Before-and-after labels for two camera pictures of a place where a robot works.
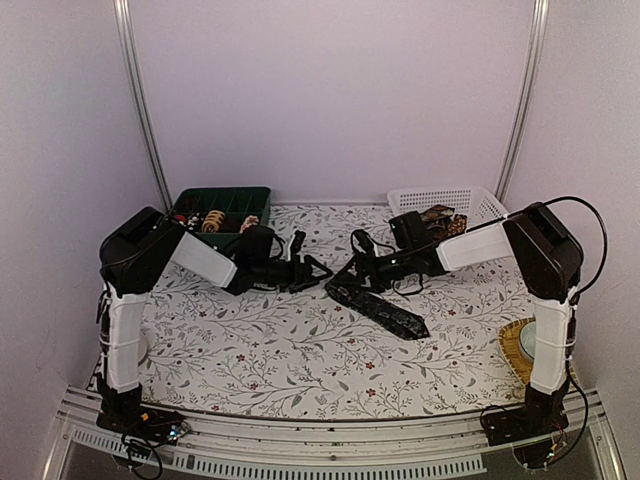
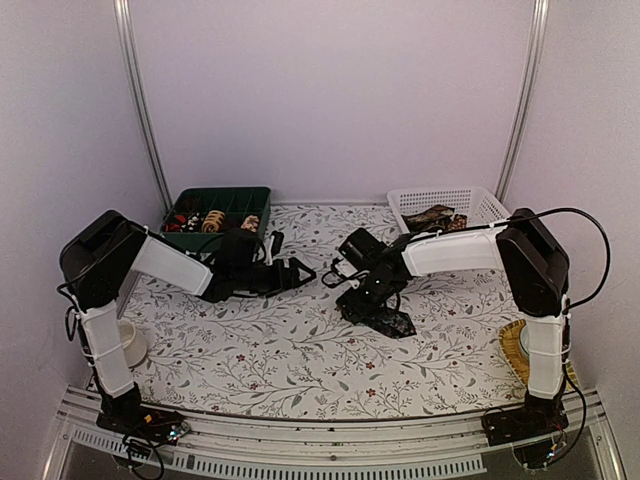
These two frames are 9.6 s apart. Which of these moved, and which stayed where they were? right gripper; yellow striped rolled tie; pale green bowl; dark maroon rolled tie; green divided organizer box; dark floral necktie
Moved: dark floral necktie; right gripper
Stayed: pale green bowl; green divided organizer box; yellow striped rolled tie; dark maroon rolled tie
